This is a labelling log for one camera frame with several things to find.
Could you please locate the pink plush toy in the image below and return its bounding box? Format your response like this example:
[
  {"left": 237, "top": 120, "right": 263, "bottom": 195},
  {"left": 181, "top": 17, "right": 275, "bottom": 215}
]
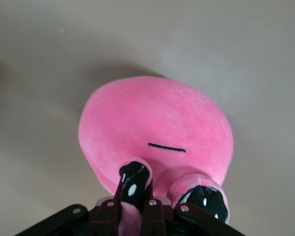
[{"left": 78, "top": 76, "right": 235, "bottom": 236}]

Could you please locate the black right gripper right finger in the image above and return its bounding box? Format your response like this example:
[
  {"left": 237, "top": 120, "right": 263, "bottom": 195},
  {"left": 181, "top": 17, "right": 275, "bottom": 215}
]
[{"left": 141, "top": 181, "right": 246, "bottom": 236}]

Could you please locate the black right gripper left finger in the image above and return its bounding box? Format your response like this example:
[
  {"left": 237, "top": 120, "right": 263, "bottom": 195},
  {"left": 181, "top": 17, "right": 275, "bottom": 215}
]
[{"left": 14, "top": 175, "right": 125, "bottom": 236}]

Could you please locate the brown table mat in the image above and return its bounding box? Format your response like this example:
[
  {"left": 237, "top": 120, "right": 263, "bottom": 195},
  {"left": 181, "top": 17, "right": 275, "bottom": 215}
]
[{"left": 0, "top": 0, "right": 295, "bottom": 236}]

